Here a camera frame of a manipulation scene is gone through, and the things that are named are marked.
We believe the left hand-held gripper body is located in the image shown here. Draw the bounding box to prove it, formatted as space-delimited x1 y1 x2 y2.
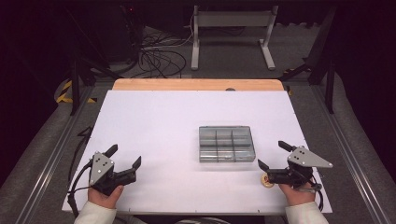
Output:
89 151 138 197

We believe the small round yellow disc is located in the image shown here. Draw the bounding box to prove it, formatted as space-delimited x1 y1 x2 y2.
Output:
261 173 275 189

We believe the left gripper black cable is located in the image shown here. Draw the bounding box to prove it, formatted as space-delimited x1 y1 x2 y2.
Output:
67 160 94 218

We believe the person's left hand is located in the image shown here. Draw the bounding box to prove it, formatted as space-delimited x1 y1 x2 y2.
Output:
87 185 125 209

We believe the white metal stand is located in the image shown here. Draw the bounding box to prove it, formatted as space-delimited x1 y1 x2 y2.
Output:
191 5 279 71

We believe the black metal stand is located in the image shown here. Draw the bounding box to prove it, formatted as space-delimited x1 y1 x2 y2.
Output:
278 6 337 115
66 8 122 117

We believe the yellow black hazard tape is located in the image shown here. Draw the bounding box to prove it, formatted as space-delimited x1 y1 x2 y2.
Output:
55 79 98 105

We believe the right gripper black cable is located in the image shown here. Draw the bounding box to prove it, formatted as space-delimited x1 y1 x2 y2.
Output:
310 175 325 213

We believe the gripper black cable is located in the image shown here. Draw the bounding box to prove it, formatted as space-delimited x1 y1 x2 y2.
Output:
67 160 94 218
310 175 325 213

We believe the black floor cable bundle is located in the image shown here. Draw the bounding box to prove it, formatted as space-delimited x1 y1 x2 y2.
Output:
136 27 188 79

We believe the aluminium floor rail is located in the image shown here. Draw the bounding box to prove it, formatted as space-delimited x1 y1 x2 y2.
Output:
311 85 393 224
15 87 94 224

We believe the dark box with red light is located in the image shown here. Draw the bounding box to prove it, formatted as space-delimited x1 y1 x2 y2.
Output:
102 3 146 63

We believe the clear grey compartment box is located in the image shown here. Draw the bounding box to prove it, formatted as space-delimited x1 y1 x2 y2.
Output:
198 125 257 163

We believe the person's right hand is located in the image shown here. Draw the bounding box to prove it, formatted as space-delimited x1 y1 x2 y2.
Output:
278 181 317 207

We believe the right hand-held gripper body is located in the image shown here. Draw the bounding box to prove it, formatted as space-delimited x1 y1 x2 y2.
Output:
266 146 333 190

